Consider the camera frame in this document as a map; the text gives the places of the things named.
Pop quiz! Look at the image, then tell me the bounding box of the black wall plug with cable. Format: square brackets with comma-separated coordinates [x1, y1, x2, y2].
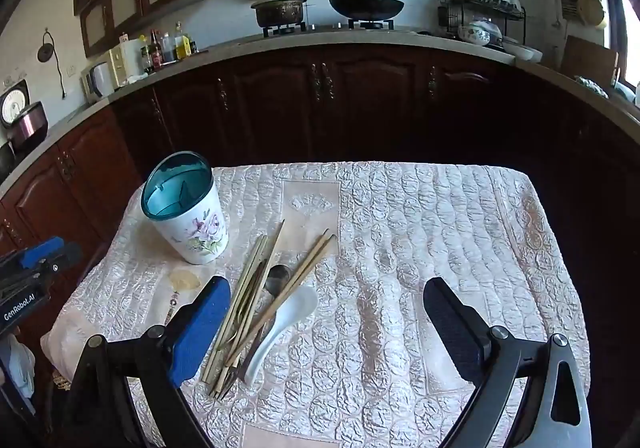
[37, 29, 68, 99]

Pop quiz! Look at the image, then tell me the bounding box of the quilted pink tablecloth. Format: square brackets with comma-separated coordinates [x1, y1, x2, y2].
[40, 163, 592, 448]

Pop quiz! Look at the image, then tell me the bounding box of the dark metal fork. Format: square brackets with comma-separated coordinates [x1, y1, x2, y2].
[217, 323, 268, 401]

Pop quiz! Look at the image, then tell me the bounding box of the white bowl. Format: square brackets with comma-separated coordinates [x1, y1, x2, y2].
[502, 40, 543, 62]

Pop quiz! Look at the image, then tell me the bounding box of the gas stove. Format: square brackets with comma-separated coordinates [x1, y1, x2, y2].
[262, 19, 401, 38]

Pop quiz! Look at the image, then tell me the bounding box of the wooden cutting board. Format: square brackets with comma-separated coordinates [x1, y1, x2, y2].
[560, 35, 620, 88]

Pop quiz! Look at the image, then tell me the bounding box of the white kitchen appliance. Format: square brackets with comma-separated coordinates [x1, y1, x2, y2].
[81, 62, 117, 103]

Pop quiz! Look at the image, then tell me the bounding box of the white plastic bag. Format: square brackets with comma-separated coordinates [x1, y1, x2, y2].
[0, 334, 37, 401]

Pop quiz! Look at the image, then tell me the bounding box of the black wok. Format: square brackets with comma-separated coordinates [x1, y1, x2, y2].
[327, 0, 405, 21]

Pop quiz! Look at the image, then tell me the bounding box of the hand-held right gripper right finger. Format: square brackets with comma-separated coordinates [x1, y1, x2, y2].
[422, 277, 593, 448]

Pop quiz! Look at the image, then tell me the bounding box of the metal spoon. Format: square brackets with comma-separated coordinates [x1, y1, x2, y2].
[235, 264, 293, 379]

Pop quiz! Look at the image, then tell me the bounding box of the grey kitchen countertop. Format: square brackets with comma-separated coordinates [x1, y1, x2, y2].
[0, 30, 640, 199]

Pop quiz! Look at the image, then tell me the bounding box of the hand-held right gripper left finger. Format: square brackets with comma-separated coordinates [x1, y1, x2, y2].
[70, 276, 232, 448]

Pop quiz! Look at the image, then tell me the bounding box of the floral white utensil holder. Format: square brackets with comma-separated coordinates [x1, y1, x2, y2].
[140, 151, 230, 265]

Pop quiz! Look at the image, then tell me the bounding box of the white ceramic spoon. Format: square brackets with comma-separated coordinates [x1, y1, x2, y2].
[243, 285, 319, 383]

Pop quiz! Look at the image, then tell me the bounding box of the yellow box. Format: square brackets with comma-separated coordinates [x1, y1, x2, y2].
[109, 45, 129, 88]

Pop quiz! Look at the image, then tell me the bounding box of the purple rice cooker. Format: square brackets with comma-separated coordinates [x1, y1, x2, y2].
[0, 80, 49, 152]

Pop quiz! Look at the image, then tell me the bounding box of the metal pot with lid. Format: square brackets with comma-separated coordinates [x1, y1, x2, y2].
[250, 0, 308, 28]

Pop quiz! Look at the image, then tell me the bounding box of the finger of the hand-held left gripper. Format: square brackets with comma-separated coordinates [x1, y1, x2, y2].
[20, 237, 83, 277]

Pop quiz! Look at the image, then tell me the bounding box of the floral ceramic bowl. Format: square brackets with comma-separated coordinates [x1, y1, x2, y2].
[457, 22, 501, 47]

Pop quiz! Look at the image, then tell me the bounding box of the round bamboo strainer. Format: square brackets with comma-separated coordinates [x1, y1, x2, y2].
[577, 0, 608, 26]

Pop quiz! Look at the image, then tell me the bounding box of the pile of bamboo chopsticks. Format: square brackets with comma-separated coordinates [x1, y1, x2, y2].
[201, 219, 337, 401]

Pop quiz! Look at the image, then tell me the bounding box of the black dish rack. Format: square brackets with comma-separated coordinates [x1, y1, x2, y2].
[438, 0, 527, 51]

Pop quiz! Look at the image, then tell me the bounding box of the black pot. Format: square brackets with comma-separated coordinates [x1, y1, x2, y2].
[0, 143, 16, 180]

